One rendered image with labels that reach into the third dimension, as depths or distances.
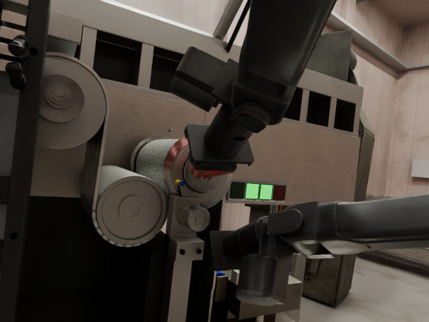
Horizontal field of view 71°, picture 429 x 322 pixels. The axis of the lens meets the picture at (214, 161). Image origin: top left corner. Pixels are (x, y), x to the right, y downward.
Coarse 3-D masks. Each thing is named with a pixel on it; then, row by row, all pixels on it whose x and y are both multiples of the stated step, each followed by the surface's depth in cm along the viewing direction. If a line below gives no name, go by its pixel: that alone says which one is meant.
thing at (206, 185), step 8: (184, 168) 55; (192, 168) 55; (184, 176) 55; (192, 176) 55; (216, 176) 57; (192, 184) 55; (200, 184) 56; (208, 184) 56; (216, 184) 57; (200, 192) 56
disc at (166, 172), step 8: (184, 136) 56; (176, 144) 55; (184, 144) 56; (168, 152) 55; (176, 152) 55; (168, 160) 54; (168, 168) 55; (168, 176) 55; (232, 176) 61; (168, 184) 55; (168, 192) 55; (176, 192) 56; (224, 192) 60; (216, 200) 60
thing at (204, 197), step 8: (184, 152) 55; (176, 160) 54; (184, 160) 55; (176, 168) 55; (176, 176) 55; (224, 176) 59; (184, 184) 55; (224, 184) 59; (184, 192) 56; (192, 192) 56; (208, 192) 58; (216, 192) 59; (200, 200) 57; (208, 200) 58
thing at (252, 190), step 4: (248, 184) 102; (252, 184) 103; (256, 184) 104; (248, 188) 102; (252, 188) 103; (256, 188) 104; (248, 192) 102; (252, 192) 103; (256, 192) 104; (248, 196) 102; (252, 196) 103; (256, 196) 104
